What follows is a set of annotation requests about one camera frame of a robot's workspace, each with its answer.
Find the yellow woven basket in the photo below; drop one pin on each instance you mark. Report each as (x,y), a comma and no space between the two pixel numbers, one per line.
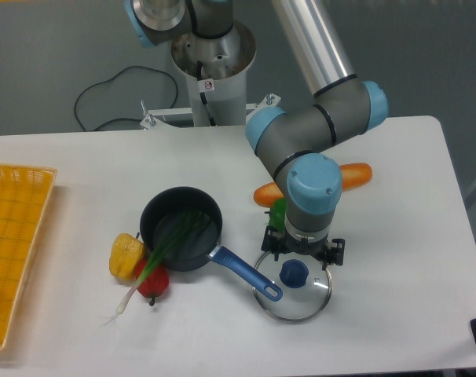
(24,196)

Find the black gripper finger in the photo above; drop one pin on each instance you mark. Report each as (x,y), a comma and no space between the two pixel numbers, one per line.
(332,253)
(272,242)

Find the green bell pepper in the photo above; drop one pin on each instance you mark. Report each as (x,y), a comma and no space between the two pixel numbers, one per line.
(277,214)

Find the red bell pepper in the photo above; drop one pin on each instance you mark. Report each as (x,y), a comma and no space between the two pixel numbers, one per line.
(154,284)

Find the glass pot lid blue knob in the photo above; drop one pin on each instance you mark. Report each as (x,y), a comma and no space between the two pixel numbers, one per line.
(305,282)

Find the yellow bell pepper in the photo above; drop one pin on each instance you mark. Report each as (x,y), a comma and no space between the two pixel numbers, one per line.
(126,253)

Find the green spring onion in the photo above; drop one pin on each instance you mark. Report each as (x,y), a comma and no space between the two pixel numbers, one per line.
(171,235)

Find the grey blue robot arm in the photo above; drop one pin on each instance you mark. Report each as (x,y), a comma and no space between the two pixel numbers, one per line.
(290,146)

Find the orange baguette bread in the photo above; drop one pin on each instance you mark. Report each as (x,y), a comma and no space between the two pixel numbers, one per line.
(354,175)

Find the dark saucepan blue handle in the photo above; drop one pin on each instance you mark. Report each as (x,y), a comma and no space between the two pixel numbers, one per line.
(207,246)

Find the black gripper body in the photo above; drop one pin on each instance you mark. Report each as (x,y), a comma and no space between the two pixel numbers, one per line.
(303,245)

